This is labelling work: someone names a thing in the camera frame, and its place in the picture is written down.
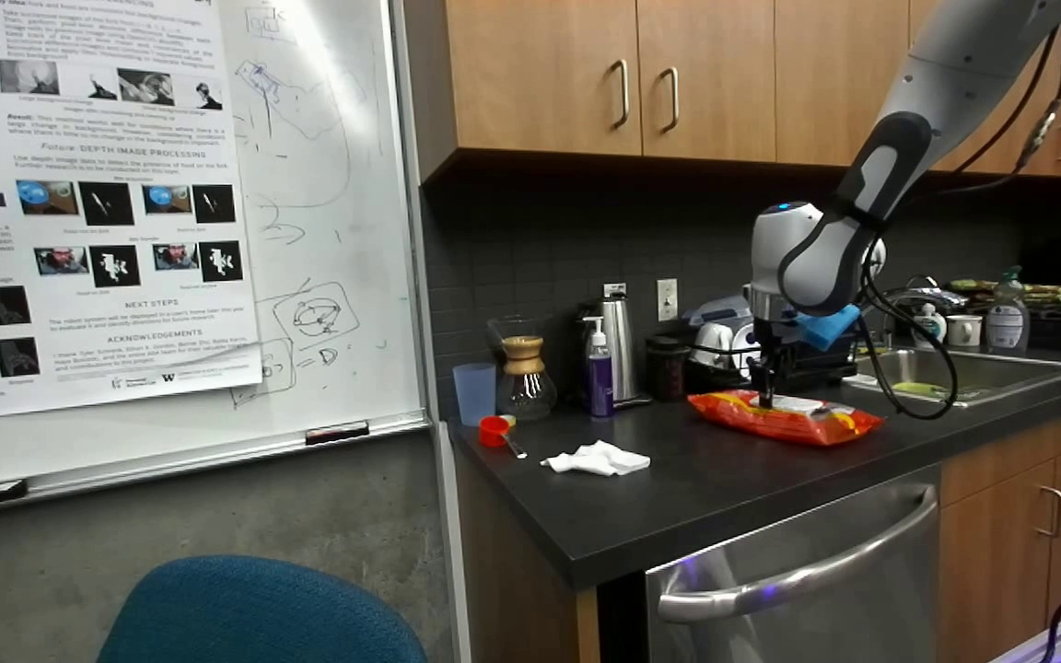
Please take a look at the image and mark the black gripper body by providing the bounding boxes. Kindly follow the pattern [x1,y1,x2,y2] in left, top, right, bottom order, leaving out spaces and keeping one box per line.
[748,312,799,371]

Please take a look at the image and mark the orange chip bag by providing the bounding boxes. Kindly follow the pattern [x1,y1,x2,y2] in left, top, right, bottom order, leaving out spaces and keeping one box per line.
[686,387,883,449]

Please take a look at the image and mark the glass jar with lid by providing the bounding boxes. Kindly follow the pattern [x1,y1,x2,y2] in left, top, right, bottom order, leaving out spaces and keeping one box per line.
[499,333,560,427]

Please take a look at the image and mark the white plate blue dots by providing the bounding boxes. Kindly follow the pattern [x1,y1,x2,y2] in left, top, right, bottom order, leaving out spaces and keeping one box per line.
[690,312,765,383]

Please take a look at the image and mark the black dish rack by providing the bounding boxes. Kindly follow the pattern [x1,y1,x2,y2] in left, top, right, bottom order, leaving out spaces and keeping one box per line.
[673,321,861,399]

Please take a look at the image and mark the dark jar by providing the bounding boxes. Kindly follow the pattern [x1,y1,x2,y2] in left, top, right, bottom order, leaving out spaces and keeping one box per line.
[640,321,696,401]

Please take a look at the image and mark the white soap dispenser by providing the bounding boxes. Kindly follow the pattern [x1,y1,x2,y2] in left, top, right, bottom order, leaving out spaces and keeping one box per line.
[909,302,950,353]

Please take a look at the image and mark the purple bottle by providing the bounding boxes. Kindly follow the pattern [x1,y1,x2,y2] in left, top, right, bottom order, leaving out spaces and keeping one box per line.
[578,312,619,423]

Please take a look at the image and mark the chrome faucet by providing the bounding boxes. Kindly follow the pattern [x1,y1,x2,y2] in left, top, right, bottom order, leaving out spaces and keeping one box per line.
[898,276,974,323]

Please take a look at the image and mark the white crumpled tissue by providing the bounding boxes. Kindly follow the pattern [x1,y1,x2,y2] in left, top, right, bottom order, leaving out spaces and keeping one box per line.
[537,438,656,479]

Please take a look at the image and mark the small white cup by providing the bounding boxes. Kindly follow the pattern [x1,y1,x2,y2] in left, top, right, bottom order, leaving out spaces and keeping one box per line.
[946,309,987,353]

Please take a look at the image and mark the clear soap bottle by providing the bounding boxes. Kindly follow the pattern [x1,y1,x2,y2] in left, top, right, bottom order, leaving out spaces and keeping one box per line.
[984,267,1036,358]

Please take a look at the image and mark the stainless steel dishwasher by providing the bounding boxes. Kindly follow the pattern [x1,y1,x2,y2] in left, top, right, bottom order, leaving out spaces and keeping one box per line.
[640,459,946,663]

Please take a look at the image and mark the steel sink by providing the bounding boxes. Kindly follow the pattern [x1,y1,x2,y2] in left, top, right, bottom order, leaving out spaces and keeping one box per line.
[841,347,1061,411]

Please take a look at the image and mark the small red object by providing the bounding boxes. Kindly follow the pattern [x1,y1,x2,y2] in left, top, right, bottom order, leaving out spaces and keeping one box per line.
[476,411,521,453]

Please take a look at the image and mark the blue plastic cup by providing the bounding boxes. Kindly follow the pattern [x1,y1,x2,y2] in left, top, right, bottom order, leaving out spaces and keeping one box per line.
[449,358,506,430]

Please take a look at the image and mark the black whiteboard marker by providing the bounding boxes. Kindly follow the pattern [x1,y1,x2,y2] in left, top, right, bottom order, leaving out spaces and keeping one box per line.
[303,421,375,449]

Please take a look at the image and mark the whiteboard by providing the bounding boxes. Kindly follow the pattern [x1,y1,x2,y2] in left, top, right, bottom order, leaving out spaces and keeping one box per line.
[0,0,435,511]

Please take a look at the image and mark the research poster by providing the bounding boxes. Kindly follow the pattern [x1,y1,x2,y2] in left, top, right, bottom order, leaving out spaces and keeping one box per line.
[0,0,264,421]

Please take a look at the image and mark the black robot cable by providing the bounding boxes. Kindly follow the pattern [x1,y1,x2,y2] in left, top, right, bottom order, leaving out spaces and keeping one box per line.
[858,12,1061,423]

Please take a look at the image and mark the silver dishwasher handle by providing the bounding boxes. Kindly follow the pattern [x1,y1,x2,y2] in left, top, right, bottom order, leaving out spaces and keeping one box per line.
[656,482,941,624]

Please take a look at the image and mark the silver cabinet handle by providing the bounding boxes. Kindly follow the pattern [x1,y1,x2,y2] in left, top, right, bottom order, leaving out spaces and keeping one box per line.
[656,61,686,139]
[1036,482,1061,542]
[605,55,632,131]

